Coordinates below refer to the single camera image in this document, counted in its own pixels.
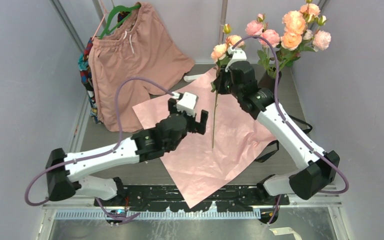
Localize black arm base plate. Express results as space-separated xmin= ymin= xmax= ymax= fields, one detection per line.
xmin=100 ymin=184 xmax=290 ymax=213

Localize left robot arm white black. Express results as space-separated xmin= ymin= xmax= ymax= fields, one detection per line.
xmin=45 ymin=98 xmax=209 ymax=202

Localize peach rose bud stem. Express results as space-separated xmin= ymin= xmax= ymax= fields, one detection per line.
xmin=210 ymin=23 xmax=246 ymax=151

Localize orange pink rose stem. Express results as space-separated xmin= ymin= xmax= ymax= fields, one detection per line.
xmin=299 ymin=0 xmax=321 ymax=23

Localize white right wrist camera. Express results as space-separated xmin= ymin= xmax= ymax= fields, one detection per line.
xmin=224 ymin=46 xmax=247 ymax=73

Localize pink wrapping paper sheet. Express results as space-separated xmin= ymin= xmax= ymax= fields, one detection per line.
xmin=131 ymin=67 xmax=277 ymax=210

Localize colourful patterned garment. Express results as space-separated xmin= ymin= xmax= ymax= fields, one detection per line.
xmin=77 ymin=38 xmax=101 ymax=124

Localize pink artificial rose stem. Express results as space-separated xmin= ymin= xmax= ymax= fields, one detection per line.
xmin=298 ymin=13 xmax=332 ymax=52

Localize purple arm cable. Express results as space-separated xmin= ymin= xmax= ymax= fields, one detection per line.
xmin=24 ymin=77 xmax=181 ymax=227
xmin=231 ymin=35 xmax=350 ymax=226

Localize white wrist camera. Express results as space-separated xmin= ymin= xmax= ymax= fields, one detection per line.
xmin=175 ymin=92 xmax=199 ymax=117
xmin=224 ymin=46 xmax=247 ymax=73

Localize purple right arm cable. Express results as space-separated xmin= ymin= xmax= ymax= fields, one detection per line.
xmin=231 ymin=35 xmax=350 ymax=226

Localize black ribbon gold lettering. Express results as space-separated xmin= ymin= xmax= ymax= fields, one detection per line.
xmin=254 ymin=115 xmax=313 ymax=163

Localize pink clothes hanger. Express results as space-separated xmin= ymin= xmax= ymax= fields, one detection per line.
xmin=91 ymin=0 xmax=110 ymax=41

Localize black cylindrical vase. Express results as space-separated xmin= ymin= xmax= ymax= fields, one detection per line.
xmin=257 ymin=70 xmax=279 ymax=94

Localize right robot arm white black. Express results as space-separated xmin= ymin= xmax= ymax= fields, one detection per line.
xmin=214 ymin=60 xmax=340 ymax=200

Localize aluminium rail frame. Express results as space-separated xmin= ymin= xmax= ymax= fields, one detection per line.
xmin=37 ymin=184 xmax=349 ymax=240

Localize pink shorts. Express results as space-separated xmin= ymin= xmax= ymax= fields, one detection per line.
xmin=88 ymin=2 xmax=195 ymax=133

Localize white clothes rack stand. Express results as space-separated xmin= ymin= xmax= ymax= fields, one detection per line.
xmin=183 ymin=0 xmax=229 ymax=83

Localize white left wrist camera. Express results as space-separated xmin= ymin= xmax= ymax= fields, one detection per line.
xmin=175 ymin=92 xmax=199 ymax=117

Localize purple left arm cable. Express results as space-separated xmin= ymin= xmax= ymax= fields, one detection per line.
xmin=24 ymin=77 xmax=181 ymax=227

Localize green clothes hanger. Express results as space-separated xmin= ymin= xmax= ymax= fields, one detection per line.
xmin=98 ymin=3 xmax=142 ymax=39

